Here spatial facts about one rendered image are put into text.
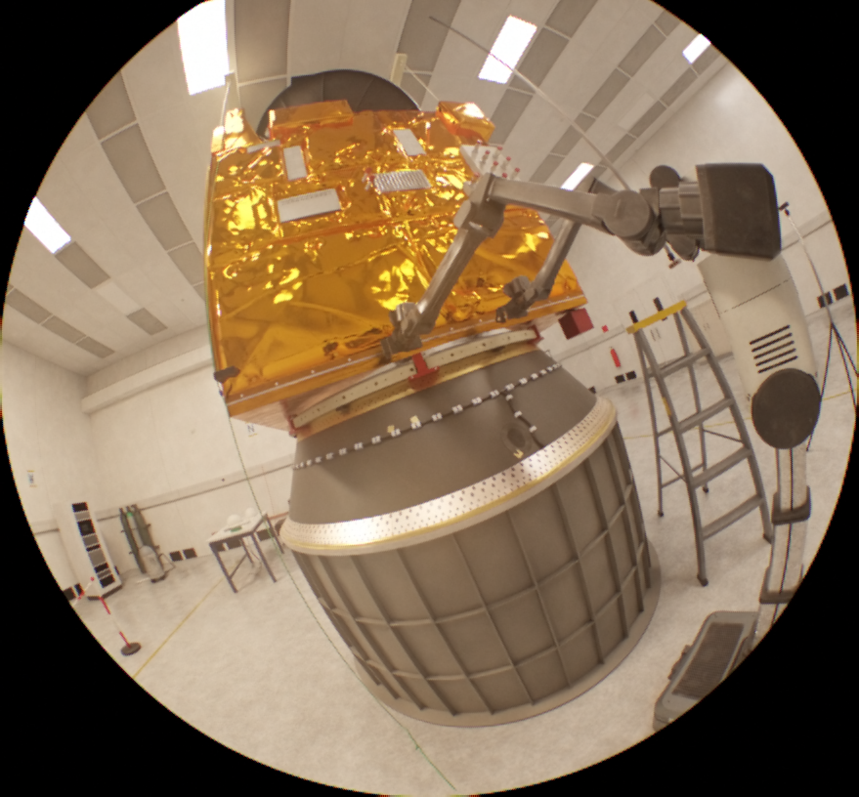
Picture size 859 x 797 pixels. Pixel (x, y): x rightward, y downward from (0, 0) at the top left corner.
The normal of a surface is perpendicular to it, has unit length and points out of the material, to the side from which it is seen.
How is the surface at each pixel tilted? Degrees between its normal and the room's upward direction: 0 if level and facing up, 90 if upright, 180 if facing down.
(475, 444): 62
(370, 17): 180
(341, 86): 129
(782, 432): 90
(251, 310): 85
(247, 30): 180
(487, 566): 90
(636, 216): 77
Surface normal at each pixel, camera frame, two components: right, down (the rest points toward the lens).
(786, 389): -0.84, 0.25
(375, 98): 0.25, 0.58
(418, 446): -0.22, -0.55
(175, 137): 0.36, 0.92
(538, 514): 0.22, -0.23
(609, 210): -0.84, 0.01
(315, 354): 0.43, 0.42
